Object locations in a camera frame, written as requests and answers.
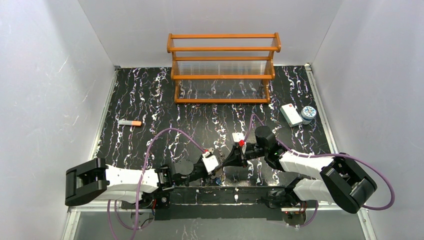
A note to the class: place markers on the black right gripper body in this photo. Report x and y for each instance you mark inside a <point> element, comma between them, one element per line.
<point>238,156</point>

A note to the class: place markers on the cluster of tagged keys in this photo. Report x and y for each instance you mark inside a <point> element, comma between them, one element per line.
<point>218,175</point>

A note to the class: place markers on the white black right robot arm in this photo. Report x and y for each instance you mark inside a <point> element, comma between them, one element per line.
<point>334,179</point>

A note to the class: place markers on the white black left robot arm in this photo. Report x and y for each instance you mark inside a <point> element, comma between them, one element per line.
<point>97,180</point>

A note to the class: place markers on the white rectangular box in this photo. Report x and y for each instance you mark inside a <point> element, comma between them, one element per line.
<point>291,115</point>

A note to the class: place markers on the blue white round tin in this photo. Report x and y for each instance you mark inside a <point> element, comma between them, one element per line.
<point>307,114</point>

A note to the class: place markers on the orange grey marker pen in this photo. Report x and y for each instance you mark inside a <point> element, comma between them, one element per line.
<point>132,123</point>

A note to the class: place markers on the orange wooden shelf rack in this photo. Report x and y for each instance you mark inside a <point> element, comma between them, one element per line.
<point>223,68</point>

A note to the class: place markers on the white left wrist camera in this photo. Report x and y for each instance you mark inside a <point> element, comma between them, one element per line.
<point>210,162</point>

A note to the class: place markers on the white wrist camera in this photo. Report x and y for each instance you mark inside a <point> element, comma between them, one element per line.
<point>210,162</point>
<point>238,139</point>

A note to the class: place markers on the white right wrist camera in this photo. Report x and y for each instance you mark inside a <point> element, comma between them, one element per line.
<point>238,139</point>

